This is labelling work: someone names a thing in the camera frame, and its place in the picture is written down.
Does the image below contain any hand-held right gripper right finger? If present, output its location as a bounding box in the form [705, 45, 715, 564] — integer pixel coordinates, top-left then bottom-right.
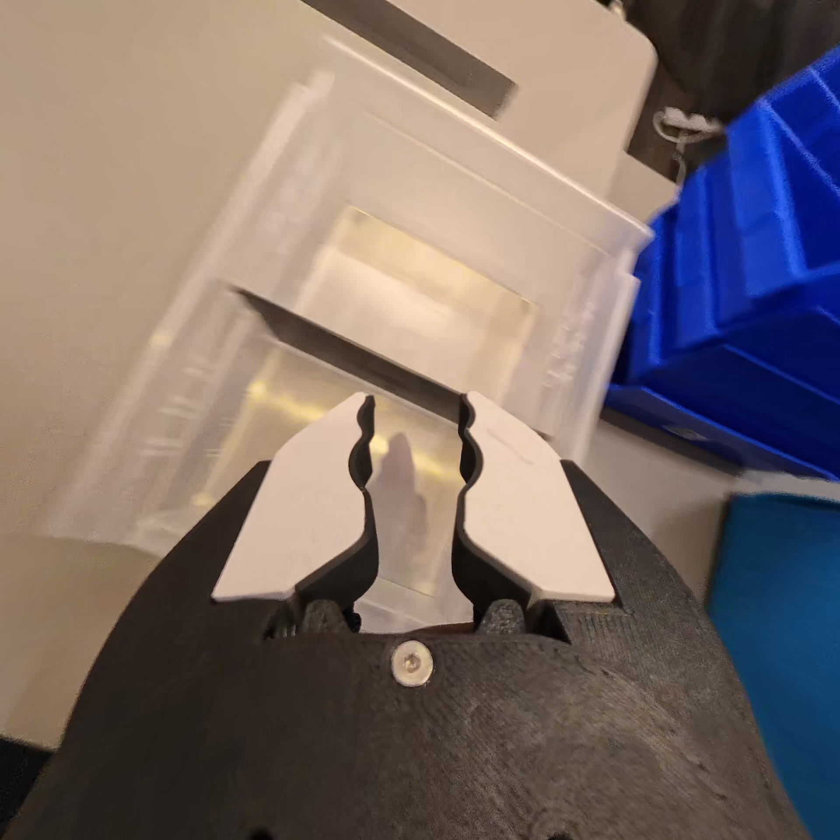
[451, 391, 618, 605]

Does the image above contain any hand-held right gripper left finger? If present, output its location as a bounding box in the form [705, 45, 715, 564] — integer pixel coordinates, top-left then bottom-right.
[210, 391, 383, 603]

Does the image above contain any clear plastic bin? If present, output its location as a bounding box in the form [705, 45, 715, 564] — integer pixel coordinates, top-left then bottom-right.
[39, 69, 657, 618]

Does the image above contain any blue plastic bin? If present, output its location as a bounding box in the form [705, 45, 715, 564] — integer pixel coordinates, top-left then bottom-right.
[604, 46, 840, 483]

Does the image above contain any light grey desk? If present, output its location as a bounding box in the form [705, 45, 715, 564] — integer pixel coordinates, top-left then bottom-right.
[0, 0, 840, 752]

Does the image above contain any teal cloth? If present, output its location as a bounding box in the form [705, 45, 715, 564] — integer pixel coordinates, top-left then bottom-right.
[705, 492, 840, 840]

